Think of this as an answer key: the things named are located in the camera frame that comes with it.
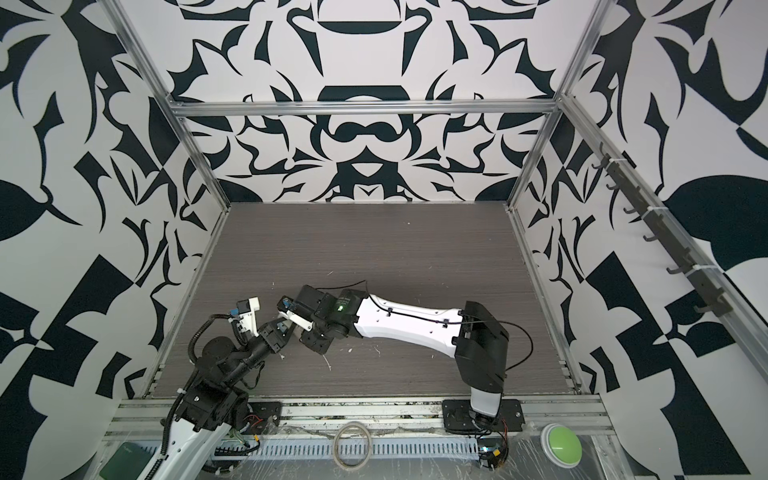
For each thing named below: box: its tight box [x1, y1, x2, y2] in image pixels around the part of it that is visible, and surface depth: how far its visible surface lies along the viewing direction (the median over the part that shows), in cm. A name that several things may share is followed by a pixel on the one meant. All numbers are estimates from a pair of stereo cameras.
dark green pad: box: [99, 442, 157, 480], surface depth 69 cm
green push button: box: [540, 423, 583, 469], surface depth 71 cm
